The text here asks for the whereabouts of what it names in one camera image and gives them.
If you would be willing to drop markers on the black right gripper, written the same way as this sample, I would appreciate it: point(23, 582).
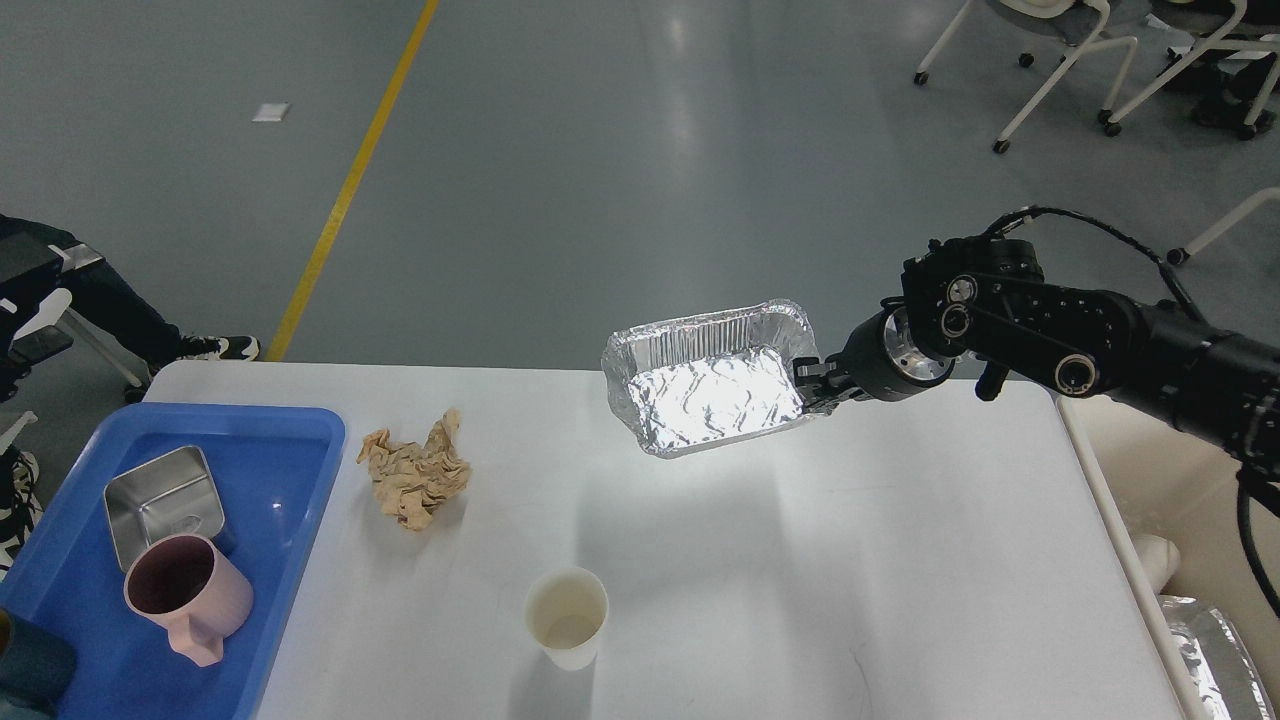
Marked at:
point(880, 360)

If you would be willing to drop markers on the aluminium foil tray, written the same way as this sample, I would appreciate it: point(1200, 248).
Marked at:
point(688, 384)

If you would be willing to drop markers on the white paper cup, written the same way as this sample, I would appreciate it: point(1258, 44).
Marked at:
point(566, 612)

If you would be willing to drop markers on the stainless steel tray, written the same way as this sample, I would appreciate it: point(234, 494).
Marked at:
point(174, 493)

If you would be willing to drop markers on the pink mug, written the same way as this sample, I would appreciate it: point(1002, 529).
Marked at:
point(189, 588)

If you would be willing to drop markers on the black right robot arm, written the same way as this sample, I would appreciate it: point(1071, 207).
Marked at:
point(985, 295)

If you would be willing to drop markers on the beige plastic bin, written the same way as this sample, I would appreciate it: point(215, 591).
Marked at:
point(1168, 502)

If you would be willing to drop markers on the white chair leg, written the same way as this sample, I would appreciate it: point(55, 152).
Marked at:
point(1181, 255)

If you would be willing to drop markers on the crumpled brown paper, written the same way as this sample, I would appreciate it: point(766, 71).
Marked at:
point(410, 481)

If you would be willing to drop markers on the foil tray in bin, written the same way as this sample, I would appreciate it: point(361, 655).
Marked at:
point(1228, 683)

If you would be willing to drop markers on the white office chair right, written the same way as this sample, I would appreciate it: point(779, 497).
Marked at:
point(1225, 102)

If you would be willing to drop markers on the blue plastic tray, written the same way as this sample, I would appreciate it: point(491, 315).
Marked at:
point(274, 468)

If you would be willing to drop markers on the white side table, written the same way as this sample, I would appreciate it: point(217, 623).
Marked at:
point(34, 298)

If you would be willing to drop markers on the person in dark jeans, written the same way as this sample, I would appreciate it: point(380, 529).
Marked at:
point(104, 299)

